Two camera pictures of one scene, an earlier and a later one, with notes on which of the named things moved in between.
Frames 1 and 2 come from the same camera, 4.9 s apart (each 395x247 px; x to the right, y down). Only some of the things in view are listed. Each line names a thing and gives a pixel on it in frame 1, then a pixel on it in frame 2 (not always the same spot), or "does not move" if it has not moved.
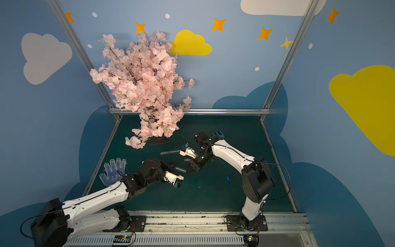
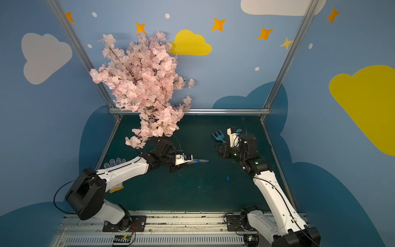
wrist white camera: (188, 152) -> (234, 139)
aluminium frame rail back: (202, 111) does not move
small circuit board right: (250, 240) does not move
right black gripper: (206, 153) -> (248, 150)
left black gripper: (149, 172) -> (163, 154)
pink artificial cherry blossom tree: (142, 77) does not move
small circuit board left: (122, 239) does not move
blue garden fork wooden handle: (221, 135) does not move
